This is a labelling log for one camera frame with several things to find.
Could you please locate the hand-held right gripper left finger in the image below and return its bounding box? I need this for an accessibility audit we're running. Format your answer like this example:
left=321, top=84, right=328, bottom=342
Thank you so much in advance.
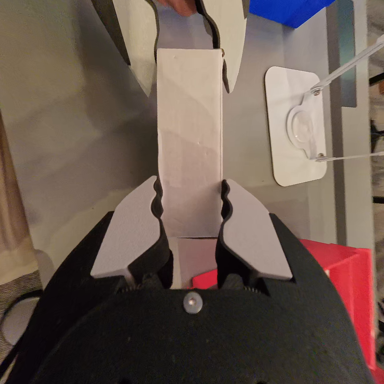
left=90, top=175, right=174, bottom=286

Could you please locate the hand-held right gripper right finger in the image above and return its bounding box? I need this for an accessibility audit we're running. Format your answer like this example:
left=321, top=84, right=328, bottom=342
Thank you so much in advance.
left=216, top=179, right=293, bottom=288

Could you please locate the person's left hand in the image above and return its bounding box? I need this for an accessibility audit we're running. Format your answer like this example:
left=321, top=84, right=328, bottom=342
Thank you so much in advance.
left=159, top=0, right=198, bottom=17

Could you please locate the grey round object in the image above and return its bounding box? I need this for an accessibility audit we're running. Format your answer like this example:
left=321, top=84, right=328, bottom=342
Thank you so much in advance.
left=0, top=297, right=40, bottom=346

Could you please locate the beige curtain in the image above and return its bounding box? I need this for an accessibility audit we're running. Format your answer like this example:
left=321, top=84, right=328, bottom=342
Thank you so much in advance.
left=0, top=111, right=40, bottom=272

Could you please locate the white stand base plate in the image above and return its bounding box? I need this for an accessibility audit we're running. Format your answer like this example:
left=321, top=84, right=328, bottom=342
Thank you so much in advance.
left=264, top=66, right=327, bottom=187

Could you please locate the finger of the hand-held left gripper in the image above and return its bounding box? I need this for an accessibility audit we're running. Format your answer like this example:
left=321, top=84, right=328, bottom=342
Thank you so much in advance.
left=93, top=0, right=160, bottom=97
left=195, top=0, right=250, bottom=94

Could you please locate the blue plastic bin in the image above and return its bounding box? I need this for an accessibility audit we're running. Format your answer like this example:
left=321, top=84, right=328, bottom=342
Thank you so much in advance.
left=248, top=0, right=335, bottom=29

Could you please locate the clear acrylic bracket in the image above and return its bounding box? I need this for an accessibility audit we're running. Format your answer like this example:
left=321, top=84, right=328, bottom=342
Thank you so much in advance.
left=286, top=39, right=384, bottom=164

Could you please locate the red plastic bin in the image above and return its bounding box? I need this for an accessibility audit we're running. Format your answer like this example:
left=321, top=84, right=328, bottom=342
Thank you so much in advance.
left=192, top=238, right=379, bottom=372

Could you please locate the white cardboard box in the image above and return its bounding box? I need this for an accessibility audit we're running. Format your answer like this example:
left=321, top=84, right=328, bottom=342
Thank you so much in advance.
left=157, top=48, right=226, bottom=290

